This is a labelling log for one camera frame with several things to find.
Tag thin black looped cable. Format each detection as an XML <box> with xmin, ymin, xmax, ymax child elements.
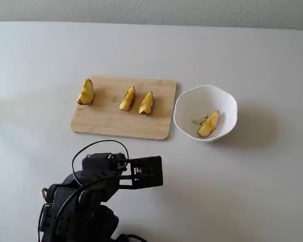
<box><xmin>72</xmin><ymin>140</ymin><xmax>130</xmax><ymax>188</ymax></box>

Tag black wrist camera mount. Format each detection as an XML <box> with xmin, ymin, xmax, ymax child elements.
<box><xmin>118</xmin><ymin>155</ymin><xmax>164</xmax><ymax>190</ymax></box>

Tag apple slice with red skin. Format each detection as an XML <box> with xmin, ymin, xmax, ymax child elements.
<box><xmin>77</xmin><ymin>78</ymin><xmax>95</xmax><ymax>106</ymax></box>

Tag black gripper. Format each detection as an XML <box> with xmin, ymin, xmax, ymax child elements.
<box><xmin>81</xmin><ymin>152</ymin><xmax>129</xmax><ymax>177</ymax></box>

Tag white bowl with butterfly print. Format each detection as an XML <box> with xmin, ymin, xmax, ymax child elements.
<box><xmin>173</xmin><ymin>84</ymin><xmax>238</xmax><ymax>144</ymax></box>

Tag wooden cutting board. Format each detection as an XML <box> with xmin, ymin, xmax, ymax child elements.
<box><xmin>70</xmin><ymin>76</ymin><xmax>178</xmax><ymax>142</ymax></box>

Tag red servo wires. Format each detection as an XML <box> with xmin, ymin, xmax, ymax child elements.
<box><xmin>41</xmin><ymin>187</ymin><xmax>50</xmax><ymax>204</ymax></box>

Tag yellow apple slice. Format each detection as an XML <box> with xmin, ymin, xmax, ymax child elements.
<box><xmin>119</xmin><ymin>86</ymin><xmax>137</xmax><ymax>112</ymax></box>
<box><xmin>196</xmin><ymin>109</ymin><xmax>221</xmax><ymax>138</ymax></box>
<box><xmin>138</xmin><ymin>90</ymin><xmax>154</xmax><ymax>115</ymax></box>

